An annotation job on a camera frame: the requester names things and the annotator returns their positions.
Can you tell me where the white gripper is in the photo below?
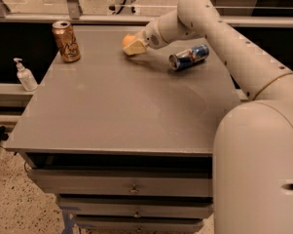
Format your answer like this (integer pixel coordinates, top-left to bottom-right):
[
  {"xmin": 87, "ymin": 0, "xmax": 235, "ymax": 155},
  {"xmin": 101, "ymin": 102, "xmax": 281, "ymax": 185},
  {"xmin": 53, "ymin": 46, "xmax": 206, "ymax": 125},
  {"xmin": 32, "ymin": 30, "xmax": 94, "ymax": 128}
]
[{"xmin": 123, "ymin": 19, "xmax": 167, "ymax": 56}]

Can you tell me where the orange fruit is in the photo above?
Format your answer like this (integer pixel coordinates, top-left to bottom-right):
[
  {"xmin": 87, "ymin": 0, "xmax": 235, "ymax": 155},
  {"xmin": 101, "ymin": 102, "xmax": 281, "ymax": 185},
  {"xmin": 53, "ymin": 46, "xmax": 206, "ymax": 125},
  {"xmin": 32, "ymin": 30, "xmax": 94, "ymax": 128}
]
[{"xmin": 122, "ymin": 34, "xmax": 135, "ymax": 48}]

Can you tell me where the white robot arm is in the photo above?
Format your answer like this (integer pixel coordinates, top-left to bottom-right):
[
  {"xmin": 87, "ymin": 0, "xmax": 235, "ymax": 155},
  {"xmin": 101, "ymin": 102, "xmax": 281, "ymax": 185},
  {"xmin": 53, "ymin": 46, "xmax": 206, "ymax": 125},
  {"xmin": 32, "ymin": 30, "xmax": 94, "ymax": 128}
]
[{"xmin": 123, "ymin": 0, "xmax": 293, "ymax": 234}]

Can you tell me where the silver blue energy drink can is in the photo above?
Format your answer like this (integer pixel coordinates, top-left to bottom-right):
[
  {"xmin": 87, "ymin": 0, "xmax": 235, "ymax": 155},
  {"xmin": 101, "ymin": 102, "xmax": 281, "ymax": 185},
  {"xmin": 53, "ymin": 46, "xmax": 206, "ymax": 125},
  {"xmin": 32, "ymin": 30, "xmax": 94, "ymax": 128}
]
[{"xmin": 168, "ymin": 44, "xmax": 209, "ymax": 71}]

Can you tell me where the gold soda can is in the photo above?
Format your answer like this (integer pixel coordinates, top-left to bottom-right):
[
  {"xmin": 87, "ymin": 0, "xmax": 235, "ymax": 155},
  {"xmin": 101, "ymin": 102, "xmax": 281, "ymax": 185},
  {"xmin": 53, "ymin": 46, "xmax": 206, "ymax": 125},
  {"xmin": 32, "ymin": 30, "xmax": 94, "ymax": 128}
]
[{"xmin": 52, "ymin": 20, "xmax": 81, "ymax": 62}]

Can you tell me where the grey drawer cabinet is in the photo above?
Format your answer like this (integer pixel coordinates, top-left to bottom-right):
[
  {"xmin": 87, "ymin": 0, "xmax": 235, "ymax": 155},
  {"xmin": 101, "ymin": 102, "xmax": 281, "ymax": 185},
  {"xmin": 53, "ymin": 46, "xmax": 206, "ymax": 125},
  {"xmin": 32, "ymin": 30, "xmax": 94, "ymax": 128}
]
[{"xmin": 5, "ymin": 24, "xmax": 241, "ymax": 234}]

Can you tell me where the white pump sanitizer bottle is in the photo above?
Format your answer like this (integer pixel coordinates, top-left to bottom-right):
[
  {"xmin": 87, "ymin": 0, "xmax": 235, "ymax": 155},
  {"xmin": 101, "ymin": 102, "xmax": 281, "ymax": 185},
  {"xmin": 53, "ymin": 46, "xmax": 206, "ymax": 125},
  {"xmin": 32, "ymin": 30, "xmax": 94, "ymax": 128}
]
[{"xmin": 14, "ymin": 58, "xmax": 38, "ymax": 92}]

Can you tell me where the top grey drawer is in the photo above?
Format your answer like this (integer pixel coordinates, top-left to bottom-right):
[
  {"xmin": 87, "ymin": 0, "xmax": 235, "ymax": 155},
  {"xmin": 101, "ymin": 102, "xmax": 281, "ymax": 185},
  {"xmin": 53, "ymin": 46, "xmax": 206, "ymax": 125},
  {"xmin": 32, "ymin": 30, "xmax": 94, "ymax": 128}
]
[{"xmin": 28, "ymin": 170, "xmax": 212, "ymax": 197}]

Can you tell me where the grey drawer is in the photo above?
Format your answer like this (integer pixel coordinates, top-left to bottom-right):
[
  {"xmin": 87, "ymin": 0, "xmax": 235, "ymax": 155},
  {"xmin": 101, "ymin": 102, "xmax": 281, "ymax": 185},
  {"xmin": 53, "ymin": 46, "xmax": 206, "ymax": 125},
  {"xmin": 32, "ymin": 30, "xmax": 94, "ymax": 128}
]
[
  {"xmin": 74, "ymin": 215, "xmax": 202, "ymax": 233},
  {"xmin": 28, "ymin": 170, "xmax": 212, "ymax": 197},
  {"xmin": 57, "ymin": 196, "xmax": 212, "ymax": 218}
]

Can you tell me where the middle grey drawer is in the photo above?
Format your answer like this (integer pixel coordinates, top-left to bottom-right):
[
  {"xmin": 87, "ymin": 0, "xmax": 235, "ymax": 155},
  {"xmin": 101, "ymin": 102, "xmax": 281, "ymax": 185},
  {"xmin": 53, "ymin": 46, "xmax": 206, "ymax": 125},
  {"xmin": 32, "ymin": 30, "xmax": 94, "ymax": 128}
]
[{"xmin": 57, "ymin": 196, "xmax": 212, "ymax": 218}]

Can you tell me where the bottom grey drawer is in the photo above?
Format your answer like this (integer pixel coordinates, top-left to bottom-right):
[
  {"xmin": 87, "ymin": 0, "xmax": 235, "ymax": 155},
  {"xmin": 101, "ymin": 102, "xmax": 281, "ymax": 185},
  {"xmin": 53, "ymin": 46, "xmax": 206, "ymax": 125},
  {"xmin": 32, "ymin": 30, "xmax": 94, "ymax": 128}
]
[{"xmin": 74, "ymin": 215, "xmax": 202, "ymax": 233}]

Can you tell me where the metal railing frame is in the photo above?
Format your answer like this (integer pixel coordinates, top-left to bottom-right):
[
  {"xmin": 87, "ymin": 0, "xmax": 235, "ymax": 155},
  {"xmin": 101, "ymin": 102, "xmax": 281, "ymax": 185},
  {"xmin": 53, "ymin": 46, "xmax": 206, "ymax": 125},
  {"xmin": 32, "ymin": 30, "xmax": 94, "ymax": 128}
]
[{"xmin": 0, "ymin": 0, "xmax": 293, "ymax": 28}]

